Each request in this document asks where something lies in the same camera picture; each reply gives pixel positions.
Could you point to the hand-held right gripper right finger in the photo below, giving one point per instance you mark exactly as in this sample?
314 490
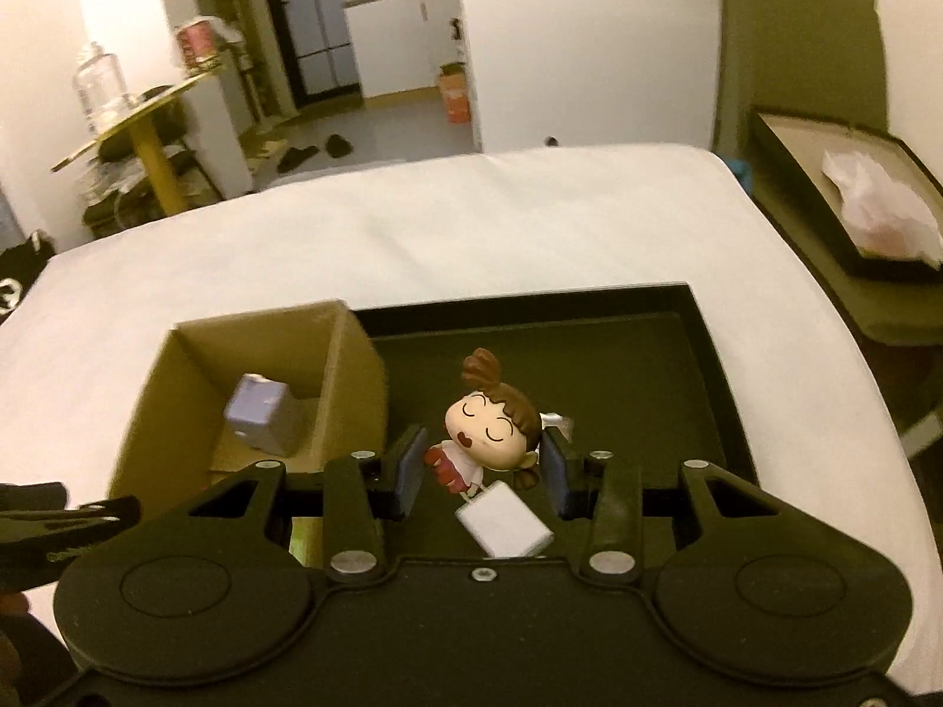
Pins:
558 471

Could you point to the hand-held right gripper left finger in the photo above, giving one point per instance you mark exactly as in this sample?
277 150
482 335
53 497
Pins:
409 471

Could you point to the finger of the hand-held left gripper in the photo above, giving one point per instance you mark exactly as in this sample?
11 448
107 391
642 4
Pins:
33 497
88 515

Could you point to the brown-haired doll figurine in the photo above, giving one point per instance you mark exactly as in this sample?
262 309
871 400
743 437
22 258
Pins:
486 428

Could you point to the black shallow tray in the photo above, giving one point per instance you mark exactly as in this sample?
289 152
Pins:
626 383

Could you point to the small clear jar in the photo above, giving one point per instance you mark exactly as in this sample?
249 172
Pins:
561 423

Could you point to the white charger plug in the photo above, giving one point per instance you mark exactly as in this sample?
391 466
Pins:
502 524

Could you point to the black bag with white print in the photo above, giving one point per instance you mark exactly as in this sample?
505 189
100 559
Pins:
26 272

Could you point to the blue cloth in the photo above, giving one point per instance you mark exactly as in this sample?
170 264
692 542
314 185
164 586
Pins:
737 175

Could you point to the orange cardboard box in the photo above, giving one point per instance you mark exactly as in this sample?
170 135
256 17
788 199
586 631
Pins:
455 96

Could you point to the shallow black-edged cardboard box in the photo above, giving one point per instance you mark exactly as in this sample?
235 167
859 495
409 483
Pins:
796 162

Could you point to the round yellow-legged table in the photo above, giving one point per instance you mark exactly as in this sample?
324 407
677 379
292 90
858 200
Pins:
140 116

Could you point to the clear glass jar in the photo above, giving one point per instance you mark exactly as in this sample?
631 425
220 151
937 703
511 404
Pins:
99 88

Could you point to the white plastic bag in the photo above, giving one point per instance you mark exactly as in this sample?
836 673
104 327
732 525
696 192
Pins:
884 210

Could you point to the white kitchen cabinet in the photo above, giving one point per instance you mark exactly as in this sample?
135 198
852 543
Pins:
401 44

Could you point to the dark framed glass door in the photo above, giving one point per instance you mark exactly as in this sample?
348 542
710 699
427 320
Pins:
317 22

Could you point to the olive green chair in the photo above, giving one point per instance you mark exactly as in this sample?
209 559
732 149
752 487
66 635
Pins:
803 37

